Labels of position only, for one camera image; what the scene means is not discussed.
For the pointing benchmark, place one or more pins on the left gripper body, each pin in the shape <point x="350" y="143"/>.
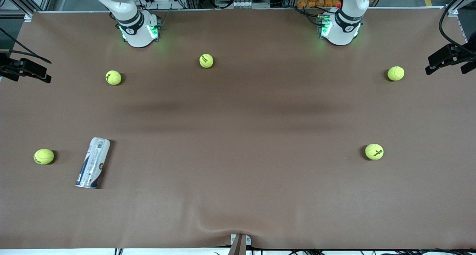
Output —
<point x="459" y="52"/>

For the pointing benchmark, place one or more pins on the clear tennis ball can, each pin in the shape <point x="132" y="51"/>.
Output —
<point x="93" y="162"/>

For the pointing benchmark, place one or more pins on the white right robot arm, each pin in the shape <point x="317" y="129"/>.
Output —
<point x="135" y="35"/>

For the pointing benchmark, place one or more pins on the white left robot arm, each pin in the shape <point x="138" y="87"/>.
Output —
<point x="342" y="33"/>

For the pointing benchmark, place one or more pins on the yellow-green tennis ball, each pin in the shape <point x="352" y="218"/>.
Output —
<point x="44" y="156"/>
<point x="395" y="73"/>
<point x="206" y="60"/>
<point x="113" y="77"/>
<point x="374" y="151"/>

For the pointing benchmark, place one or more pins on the white electronic device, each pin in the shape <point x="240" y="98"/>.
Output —
<point x="241" y="4"/>

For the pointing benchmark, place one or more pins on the brown table mat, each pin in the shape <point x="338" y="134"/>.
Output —
<point x="238" y="136"/>

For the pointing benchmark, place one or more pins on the metal mat clamp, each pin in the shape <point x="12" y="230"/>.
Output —
<point x="239" y="245"/>

